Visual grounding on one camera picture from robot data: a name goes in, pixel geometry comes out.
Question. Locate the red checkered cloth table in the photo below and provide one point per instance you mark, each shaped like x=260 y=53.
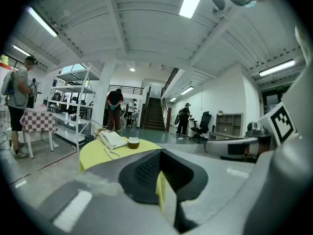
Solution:
x=36 y=121

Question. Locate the black office chair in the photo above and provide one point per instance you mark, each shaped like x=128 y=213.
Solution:
x=204 y=124

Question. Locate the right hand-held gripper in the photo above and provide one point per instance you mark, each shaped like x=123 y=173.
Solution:
x=281 y=124

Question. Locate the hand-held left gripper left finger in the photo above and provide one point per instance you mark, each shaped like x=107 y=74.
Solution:
x=102 y=204

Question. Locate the black balcony railing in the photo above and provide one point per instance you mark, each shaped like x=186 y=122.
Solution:
x=127 y=89

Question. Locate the wooden cubby shelf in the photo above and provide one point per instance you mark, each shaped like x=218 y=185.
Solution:
x=230 y=125

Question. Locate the dark wooden staircase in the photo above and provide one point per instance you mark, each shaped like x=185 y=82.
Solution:
x=154 y=114

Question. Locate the light blue face mask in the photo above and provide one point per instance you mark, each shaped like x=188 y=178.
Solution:
x=251 y=4

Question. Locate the round yellow-green table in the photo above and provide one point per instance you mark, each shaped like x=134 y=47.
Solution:
x=97 y=155

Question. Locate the black waste bin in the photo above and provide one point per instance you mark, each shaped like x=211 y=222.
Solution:
x=89 y=139

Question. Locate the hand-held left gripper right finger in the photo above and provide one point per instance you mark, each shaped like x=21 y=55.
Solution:
x=220 y=185

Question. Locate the white desk telephone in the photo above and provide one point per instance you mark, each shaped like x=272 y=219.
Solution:
x=111 y=138

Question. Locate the cream and brown cup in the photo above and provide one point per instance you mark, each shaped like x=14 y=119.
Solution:
x=133 y=144

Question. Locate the white metal shelving unit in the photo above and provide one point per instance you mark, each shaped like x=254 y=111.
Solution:
x=73 y=76

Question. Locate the green exit sign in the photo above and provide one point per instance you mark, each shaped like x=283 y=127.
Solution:
x=280 y=87

